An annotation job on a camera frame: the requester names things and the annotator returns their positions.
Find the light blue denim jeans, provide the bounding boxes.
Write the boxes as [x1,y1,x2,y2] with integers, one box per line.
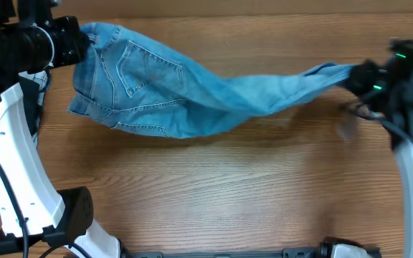
[69,23,351,139]

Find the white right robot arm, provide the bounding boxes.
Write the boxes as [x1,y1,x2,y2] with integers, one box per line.
[340,39,413,257]

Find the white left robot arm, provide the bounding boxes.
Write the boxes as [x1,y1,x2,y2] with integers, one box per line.
[0,0,126,257]

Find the black folded garment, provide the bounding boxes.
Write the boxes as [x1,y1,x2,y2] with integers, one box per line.
[19,70,52,146]

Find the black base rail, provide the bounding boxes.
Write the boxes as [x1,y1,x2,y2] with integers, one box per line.
[121,244,334,258]

